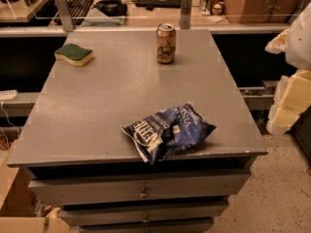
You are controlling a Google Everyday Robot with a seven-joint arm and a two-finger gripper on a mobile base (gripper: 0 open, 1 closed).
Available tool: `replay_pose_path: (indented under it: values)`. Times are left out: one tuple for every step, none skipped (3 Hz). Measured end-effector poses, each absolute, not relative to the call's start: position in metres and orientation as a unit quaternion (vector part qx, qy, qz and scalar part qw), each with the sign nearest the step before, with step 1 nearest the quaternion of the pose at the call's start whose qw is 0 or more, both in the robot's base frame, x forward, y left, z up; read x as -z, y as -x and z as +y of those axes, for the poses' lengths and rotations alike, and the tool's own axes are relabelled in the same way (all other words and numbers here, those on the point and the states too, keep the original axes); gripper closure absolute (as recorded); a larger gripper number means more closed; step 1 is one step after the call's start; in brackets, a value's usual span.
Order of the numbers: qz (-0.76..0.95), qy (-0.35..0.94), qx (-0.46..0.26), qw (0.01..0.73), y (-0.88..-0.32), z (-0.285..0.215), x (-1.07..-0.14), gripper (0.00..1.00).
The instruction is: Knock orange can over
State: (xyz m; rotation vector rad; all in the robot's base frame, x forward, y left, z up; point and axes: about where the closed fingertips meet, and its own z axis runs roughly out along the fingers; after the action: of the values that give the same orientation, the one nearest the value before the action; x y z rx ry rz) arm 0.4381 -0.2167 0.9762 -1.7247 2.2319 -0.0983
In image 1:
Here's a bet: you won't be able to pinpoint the bottom grey drawer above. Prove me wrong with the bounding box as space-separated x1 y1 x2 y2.
79 217 214 233

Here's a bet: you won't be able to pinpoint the white cable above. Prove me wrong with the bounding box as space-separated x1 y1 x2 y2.
0 100 17 128

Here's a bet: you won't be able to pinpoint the orange beverage can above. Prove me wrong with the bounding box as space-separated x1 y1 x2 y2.
156 23 176 64

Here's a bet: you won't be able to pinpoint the black keyboard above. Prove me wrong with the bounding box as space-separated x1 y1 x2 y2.
67 0 94 25

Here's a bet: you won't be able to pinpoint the middle grey drawer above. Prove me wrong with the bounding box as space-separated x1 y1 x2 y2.
60 200 228 226

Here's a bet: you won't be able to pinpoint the black laptop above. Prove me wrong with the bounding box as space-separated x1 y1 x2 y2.
135 0 181 8

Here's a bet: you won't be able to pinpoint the green yellow sponge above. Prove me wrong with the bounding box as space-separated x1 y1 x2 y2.
54 44 93 67

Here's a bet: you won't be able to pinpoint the right metal bracket post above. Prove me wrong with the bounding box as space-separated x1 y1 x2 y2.
179 0 192 29

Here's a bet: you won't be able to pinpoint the white power strip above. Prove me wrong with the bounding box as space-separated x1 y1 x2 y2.
0 89 17 101

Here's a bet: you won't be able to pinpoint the black headphones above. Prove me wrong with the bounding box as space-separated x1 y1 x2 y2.
94 0 127 17

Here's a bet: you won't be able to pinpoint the blue chip bag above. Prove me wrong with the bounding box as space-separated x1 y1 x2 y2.
121 103 217 164

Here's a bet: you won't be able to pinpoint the small round jar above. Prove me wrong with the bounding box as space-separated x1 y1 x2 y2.
212 3 224 16

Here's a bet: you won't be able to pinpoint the grey drawer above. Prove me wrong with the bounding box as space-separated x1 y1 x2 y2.
60 200 228 226
29 170 251 205
79 217 214 233

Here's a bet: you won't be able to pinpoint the metal bracket post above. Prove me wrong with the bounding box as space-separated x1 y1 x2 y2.
179 0 192 29
54 0 75 32

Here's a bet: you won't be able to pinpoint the grey drawer cabinet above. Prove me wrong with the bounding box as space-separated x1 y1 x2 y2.
6 28 269 233

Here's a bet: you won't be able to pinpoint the left metal bracket post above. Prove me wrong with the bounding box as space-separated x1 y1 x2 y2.
54 0 75 32

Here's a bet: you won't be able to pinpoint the top grey drawer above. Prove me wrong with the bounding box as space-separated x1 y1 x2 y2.
29 170 251 205

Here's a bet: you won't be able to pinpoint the yellow foam block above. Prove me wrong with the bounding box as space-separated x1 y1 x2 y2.
266 70 311 135

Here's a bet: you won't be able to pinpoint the white plastic bag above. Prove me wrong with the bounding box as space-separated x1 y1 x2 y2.
265 3 311 70

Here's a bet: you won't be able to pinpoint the clear acrylic barrier panel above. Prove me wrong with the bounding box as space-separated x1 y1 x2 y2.
0 0 303 25

